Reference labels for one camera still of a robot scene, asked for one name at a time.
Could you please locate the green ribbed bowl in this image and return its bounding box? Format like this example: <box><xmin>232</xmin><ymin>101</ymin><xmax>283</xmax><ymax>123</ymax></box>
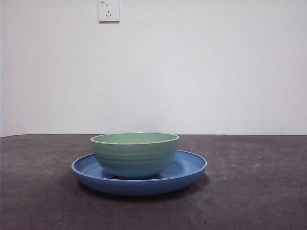
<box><xmin>90</xmin><ymin>132</ymin><xmax>180</xmax><ymax>179</ymax></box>

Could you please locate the blue plate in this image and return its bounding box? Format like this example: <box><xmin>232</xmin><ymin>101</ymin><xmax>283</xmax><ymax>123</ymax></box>
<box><xmin>71</xmin><ymin>149</ymin><xmax>208</xmax><ymax>197</ymax></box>

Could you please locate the white wall socket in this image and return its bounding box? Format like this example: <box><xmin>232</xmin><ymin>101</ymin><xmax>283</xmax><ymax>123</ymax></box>
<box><xmin>98</xmin><ymin>0</ymin><xmax>120</xmax><ymax>24</ymax></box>

